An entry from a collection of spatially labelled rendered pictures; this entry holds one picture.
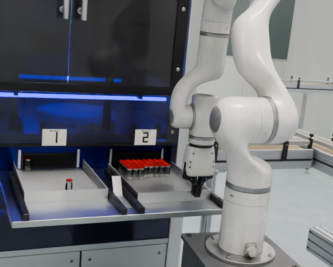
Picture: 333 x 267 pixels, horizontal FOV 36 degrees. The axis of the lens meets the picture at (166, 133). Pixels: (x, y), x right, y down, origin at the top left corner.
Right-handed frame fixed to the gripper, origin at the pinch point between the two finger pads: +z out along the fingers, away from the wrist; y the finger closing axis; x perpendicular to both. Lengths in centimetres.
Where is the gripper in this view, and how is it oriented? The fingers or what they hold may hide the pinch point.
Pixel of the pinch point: (196, 190)
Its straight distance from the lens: 170.5
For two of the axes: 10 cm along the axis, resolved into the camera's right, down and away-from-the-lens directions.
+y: -9.2, 0.0, -3.8
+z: -0.8, 9.8, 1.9
